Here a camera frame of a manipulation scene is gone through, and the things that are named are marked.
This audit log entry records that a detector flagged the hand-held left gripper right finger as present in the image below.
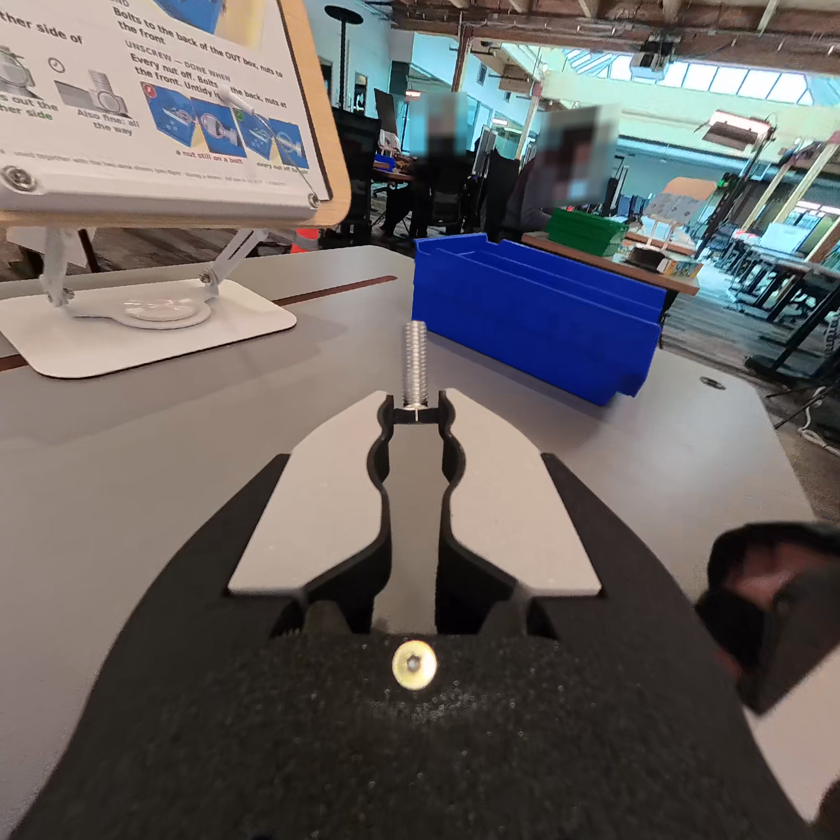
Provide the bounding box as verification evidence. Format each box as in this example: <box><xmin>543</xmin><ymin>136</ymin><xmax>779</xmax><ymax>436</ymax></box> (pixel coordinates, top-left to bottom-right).
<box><xmin>437</xmin><ymin>386</ymin><xmax>606</xmax><ymax>619</ymax></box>

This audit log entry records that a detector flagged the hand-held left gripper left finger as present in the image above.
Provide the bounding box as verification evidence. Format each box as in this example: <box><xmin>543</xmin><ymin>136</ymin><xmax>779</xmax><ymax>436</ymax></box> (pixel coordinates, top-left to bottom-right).
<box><xmin>226</xmin><ymin>389</ymin><xmax>396</xmax><ymax>619</ymax></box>

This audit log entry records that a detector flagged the steel hex bolt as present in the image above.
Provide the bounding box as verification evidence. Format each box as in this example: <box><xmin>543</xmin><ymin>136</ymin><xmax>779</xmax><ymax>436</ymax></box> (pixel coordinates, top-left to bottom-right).
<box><xmin>399</xmin><ymin>319</ymin><xmax>433</xmax><ymax>422</ymax></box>

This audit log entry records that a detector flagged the blue plastic bin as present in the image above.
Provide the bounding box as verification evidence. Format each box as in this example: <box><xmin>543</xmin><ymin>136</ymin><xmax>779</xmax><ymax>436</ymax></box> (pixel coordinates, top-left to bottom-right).
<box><xmin>411</xmin><ymin>233</ymin><xmax>669</xmax><ymax>409</ymax></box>

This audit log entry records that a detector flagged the green crate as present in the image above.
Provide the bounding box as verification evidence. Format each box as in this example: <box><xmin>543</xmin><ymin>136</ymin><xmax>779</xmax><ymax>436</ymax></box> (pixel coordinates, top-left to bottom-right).
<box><xmin>545</xmin><ymin>208</ymin><xmax>632</xmax><ymax>259</ymax></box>

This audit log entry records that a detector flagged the black mesh office chair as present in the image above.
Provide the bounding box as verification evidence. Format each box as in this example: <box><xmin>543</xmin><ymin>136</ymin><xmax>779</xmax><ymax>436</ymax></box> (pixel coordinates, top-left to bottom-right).
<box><xmin>329</xmin><ymin>105</ymin><xmax>385</xmax><ymax>245</ymax></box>

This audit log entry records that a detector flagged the instruction board on white stand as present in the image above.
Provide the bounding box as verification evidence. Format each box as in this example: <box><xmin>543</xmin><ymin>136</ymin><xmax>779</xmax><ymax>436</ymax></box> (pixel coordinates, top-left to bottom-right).
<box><xmin>0</xmin><ymin>0</ymin><xmax>354</xmax><ymax>383</ymax></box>

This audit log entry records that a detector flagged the black floor lamp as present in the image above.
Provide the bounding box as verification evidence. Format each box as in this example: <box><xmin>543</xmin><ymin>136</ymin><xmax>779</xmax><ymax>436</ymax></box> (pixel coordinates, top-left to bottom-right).
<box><xmin>323</xmin><ymin>4</ymin><xmax>366</xmax><ymax>114</ymax></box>

